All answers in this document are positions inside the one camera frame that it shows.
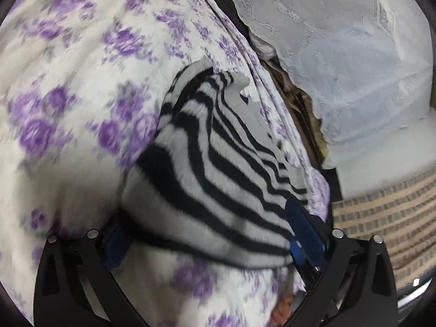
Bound purple floral bedsheet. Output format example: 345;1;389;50
0;0;332;327

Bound brown folded blankets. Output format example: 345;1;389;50
250;32;341;178

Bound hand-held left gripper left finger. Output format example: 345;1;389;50
33;219;144;327

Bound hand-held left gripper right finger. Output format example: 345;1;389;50
285;198;399;327

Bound white lace cover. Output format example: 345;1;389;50
191;0;433;171

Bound black grey striped sweater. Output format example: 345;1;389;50
117;58;309;269

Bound beige grid patterned cloth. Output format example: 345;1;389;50
332;168;436;287

